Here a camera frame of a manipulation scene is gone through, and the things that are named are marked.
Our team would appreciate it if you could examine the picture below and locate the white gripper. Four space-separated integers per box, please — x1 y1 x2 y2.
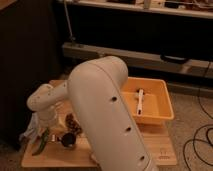
36 106 63 129

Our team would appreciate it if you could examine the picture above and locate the green pepper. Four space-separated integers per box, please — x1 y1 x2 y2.
32 128 50 156

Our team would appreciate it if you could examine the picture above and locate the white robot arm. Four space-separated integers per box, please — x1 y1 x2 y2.
27 56 159 171

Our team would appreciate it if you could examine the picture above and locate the white brush in tray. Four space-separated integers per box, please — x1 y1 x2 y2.
136 89 144 116

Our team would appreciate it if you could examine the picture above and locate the yellow plastic tray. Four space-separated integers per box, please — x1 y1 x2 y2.
122 77 174 125

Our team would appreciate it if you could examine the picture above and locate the blue grey cloth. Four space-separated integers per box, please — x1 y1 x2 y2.
19 113 38 143

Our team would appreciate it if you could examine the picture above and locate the brown grape bunch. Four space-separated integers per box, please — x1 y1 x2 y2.
65 114 82 135

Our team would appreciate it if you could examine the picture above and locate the metal pole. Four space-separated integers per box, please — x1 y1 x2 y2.
63 0 76 44

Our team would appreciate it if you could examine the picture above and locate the low grey bench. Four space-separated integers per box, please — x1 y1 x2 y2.
62 42 213 79

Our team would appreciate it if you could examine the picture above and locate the black device on bench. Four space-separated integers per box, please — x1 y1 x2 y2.
160 55 189 64

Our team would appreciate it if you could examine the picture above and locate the black floor cable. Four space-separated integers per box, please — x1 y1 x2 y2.
182 61 213 171

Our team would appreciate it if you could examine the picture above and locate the white wall shelf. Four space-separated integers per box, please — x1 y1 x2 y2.
57 0 213 19

